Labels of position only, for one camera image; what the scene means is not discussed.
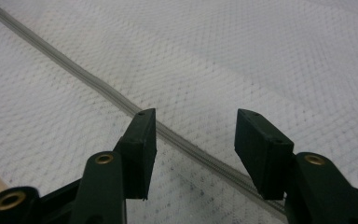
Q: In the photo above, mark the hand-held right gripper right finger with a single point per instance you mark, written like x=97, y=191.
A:
x=261, y=155

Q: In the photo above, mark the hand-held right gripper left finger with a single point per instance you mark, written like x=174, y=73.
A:
x=136, y=155

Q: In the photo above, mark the white mesh laundry bag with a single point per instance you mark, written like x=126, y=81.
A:
x=230, y=62

